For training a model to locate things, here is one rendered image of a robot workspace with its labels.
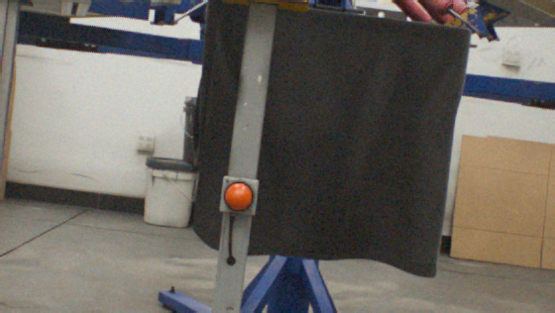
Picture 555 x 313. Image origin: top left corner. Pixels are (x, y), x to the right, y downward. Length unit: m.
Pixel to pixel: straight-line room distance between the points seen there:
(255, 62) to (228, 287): 0.32
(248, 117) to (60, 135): 5.10
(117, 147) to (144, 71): 0.48
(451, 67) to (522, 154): 4.74
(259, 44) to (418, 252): 0.51
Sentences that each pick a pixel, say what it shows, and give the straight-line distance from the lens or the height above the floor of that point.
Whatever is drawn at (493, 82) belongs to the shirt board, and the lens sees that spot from 2.93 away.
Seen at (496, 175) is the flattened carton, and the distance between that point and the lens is 6.51.
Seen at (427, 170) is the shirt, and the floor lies 0.70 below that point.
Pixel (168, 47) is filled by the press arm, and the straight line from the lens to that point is 2.94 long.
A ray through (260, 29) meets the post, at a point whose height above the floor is 0.89.
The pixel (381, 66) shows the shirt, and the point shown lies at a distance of 1.82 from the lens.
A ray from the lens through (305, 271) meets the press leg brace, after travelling 3.11.
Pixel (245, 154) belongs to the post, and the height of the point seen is 0.71.
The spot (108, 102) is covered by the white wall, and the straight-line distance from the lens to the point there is 6.55.
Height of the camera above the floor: 0.79
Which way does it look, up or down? 3 degrees down
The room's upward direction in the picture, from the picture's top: 7 degrees clockwise
